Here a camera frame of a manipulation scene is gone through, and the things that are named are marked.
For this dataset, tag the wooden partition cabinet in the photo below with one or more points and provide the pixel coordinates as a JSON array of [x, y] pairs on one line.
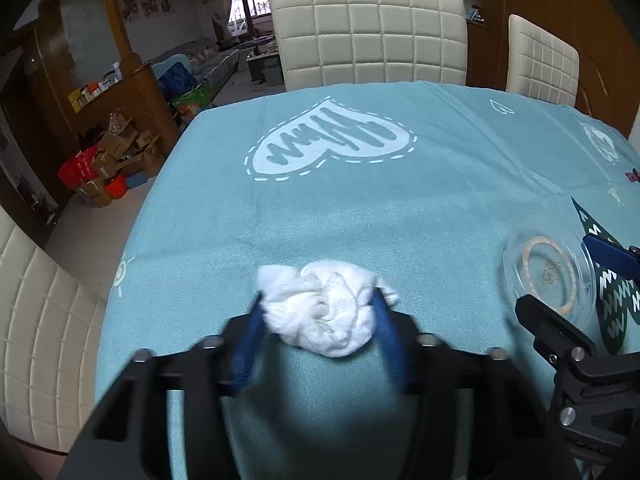
[[150, 110]]

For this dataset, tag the cream quilted leather chair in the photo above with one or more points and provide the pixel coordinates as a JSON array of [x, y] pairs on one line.
[[542, 65], [45, 340], [370, 35]]

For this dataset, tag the dark green patterned packet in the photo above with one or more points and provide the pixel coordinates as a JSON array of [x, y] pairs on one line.
[[617, 305]]

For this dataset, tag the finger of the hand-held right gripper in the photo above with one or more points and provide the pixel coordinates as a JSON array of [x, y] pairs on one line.
[[555, 322], [610, 259]]

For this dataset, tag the pile of cardboard boxes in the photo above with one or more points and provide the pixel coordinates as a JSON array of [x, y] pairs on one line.
[[125, 152]]

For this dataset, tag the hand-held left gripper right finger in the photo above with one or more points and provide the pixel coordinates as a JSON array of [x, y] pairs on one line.
[[392, 340]]

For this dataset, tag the dark coffee table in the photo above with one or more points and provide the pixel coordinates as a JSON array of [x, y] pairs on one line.
[[262, 62]]

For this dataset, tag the sheer patterned curtain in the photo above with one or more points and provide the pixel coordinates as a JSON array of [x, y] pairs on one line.
[[217, 7]]

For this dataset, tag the red bag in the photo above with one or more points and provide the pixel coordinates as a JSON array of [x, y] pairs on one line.
[[77, 170]]

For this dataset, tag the red bucket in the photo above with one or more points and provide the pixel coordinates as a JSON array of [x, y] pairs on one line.
[[116, 187]]

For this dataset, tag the colourful shopping bag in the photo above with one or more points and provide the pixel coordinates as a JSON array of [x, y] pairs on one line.
[[192, 102]]

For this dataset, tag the pink wall pictures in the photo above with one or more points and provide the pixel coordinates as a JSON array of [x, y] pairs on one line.
[[145, 7]]

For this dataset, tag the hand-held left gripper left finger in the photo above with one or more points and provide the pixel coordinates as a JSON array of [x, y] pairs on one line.
[[247, 350]]

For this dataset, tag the grey sofa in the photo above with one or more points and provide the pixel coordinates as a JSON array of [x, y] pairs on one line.
[[215, 62]]

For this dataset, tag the clear glass saucer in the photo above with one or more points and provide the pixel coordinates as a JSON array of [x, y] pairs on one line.
[[545, 265]]

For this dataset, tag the row of bottles and boxes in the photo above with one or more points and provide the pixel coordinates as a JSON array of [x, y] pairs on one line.
[[95, 87]]

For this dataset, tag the light blue printed tablecloth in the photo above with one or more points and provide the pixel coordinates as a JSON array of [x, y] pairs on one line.
[[400, 185]]

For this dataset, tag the small purple item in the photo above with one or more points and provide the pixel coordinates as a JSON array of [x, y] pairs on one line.
[[634, 176]]

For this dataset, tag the white tissue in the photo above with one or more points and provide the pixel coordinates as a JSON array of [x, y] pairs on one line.
[[325, 310]]

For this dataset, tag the wooden double door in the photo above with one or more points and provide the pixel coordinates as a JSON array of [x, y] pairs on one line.
[[600, 35]]

